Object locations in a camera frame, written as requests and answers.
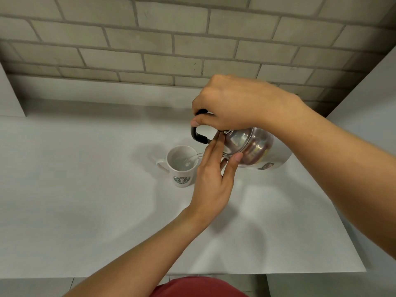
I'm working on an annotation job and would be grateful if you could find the white mug with green logo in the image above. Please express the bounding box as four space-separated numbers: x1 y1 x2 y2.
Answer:
156 145 200 188

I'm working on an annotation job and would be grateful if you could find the steel kettle with black handle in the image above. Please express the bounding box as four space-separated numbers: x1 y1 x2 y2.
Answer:
191 109 293 171

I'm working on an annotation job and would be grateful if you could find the person's right forearm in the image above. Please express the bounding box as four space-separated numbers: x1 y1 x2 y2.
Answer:
272 93 396 261

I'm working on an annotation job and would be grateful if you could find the person's right hand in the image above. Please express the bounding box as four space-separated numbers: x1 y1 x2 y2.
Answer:
190 74 303 134

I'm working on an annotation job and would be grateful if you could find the person's left forearm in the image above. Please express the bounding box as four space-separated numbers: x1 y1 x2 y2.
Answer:
63 208 215 297

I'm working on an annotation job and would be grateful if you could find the person's left hand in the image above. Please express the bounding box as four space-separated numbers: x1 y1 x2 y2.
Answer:
188 132 244 224

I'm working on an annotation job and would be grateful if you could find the person's red clothing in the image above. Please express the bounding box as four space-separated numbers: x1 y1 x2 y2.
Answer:
150 276 250 297

